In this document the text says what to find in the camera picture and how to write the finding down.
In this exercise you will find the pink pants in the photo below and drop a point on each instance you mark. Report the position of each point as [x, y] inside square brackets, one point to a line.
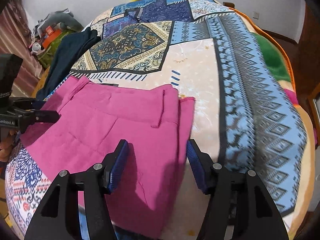
[156, 124]

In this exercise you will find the orange box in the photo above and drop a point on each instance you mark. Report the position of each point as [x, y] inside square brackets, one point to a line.
[51, 35]

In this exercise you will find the person's left hand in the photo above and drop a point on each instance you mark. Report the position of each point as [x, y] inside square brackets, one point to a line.
[7, 145]

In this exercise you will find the striped pink curtain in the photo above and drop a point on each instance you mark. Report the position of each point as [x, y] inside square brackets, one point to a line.
[16, 39]

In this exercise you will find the wooden lap desk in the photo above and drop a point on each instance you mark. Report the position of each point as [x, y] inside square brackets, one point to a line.
[41, 83]

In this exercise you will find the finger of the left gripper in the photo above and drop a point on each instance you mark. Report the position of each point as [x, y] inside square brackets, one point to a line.
[37, 118]
[26, 103]

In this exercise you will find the dark folded garment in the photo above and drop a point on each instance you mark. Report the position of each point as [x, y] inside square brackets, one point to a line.
[71, 48]

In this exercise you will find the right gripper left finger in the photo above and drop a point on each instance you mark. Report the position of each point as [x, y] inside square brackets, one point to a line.
[57, 215]

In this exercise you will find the grey plush toy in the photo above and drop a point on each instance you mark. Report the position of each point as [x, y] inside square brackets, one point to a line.
[67, 21]

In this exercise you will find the blue patchwork bedspread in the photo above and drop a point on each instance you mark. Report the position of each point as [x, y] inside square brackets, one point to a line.
[242, 116]

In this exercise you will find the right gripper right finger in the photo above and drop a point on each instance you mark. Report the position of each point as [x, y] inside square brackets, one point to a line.
[237, 199]

